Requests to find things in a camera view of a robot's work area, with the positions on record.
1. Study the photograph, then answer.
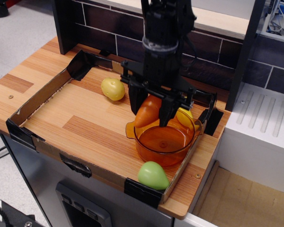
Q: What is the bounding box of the beige wooden shelf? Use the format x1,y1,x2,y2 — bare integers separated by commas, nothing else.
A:
97,0,249,40

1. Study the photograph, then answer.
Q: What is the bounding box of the green toy pear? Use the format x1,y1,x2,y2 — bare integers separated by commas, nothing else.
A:
138,161,170,190

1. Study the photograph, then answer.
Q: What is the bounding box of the cardboard fence with black tape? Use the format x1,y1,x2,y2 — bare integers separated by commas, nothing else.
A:
6,51,225,212

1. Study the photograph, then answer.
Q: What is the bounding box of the white toy sink drainboard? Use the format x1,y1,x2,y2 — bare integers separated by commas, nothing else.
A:
217,84,284,192

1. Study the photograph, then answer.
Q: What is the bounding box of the grey toy oven panel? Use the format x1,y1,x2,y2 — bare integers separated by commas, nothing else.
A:
55,183,113,227

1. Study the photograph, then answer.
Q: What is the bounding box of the orange toy carrot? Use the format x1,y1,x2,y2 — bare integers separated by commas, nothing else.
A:
134,95,162,128

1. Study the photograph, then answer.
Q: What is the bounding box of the yellow toy potato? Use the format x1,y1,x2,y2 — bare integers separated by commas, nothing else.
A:
101,78,125,101

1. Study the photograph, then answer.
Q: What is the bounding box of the orange transparent plastic pot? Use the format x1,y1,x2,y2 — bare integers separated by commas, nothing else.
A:
125,117,204,166

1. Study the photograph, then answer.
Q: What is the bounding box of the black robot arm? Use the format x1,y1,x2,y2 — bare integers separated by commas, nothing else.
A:
121,0,196,127

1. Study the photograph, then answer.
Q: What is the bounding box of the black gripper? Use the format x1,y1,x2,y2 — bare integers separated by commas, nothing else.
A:
121,48,196,127

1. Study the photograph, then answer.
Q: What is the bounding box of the yellow toy banana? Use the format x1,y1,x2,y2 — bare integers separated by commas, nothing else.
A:
176,107,200,131

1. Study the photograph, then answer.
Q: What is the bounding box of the dark grey vertical post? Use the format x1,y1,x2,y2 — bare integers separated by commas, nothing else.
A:
225,0,266,112

